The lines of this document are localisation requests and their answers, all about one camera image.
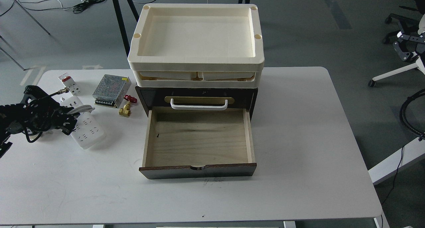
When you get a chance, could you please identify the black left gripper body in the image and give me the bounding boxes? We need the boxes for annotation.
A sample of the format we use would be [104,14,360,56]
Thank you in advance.
[1,99,63,135]

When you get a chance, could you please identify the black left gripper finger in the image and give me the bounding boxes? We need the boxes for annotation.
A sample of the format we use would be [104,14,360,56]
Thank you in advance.
[23,85,55,104]
[59,114,79,135]

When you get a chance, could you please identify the white power strip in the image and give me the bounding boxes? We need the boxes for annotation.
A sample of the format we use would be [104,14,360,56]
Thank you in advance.
[60,96,106,149]

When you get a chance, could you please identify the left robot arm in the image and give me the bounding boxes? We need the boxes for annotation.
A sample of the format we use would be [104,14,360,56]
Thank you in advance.
[0,85,80,156]

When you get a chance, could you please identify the metal mesh power supply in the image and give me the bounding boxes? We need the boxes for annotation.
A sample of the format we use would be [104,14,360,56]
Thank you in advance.
[92,75,131,108]

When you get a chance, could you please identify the black metal stand legs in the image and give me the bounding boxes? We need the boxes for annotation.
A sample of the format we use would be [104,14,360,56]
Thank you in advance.
[110,0,140,57]

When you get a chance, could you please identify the open wooden drawer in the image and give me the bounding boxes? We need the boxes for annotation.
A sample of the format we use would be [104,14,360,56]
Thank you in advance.
[139,107,257,180]

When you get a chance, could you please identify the cream plastic tray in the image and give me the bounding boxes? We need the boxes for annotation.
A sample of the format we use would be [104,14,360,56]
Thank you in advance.
[128,4,265,72]

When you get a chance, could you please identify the cream lower stacked tray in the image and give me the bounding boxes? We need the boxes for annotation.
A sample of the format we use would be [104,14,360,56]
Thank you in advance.
[132,71,262,89]

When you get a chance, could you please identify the white table leg beam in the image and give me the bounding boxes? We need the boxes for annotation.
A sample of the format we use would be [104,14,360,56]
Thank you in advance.
[369,138,425,185]

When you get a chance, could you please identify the white power strip cable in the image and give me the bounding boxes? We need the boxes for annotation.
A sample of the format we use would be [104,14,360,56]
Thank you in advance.
[66,104,96,115]

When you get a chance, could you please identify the white circuit breaker red switch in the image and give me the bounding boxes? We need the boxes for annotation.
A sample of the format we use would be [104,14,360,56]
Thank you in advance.
[58,73,82,96]

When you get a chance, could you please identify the brass valve red handle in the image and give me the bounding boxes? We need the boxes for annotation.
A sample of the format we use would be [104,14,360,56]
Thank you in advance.
[119,95,137,117]

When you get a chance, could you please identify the white drawer handle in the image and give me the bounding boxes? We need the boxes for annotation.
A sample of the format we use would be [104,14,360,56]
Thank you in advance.
[170,98,229,111]

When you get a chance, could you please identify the black cable bundle on floor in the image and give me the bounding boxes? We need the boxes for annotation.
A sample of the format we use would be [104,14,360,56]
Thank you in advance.
[72,0,108,14]

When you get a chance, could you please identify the thin black floor cable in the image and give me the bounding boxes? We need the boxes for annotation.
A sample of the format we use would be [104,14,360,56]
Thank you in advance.
[380,145,405,207]

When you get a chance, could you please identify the black corrugated right cable conduit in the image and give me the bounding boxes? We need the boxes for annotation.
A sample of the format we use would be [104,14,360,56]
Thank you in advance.
[399,89,425,140]

